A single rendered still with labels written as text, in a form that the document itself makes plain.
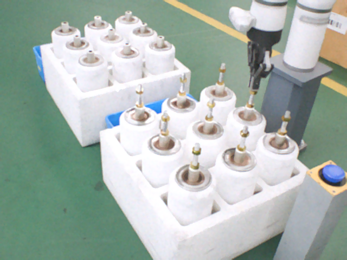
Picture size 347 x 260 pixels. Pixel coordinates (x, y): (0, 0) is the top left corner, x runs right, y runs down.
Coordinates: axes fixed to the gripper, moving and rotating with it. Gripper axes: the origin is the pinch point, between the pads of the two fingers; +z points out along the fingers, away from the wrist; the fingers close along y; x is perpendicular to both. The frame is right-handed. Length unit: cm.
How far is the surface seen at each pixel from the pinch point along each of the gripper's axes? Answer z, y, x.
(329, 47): 29, 80, -65
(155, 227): 22.6, -22.3, 24.4
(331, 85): 35, 56, -57
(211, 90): 9.8, 12.4, 6.8
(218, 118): 15.1, 6.3, 5.4
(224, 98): 9.8, 8.2, 4.0
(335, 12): 13, 82, -64
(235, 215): 17.7, -24.6, 8.1
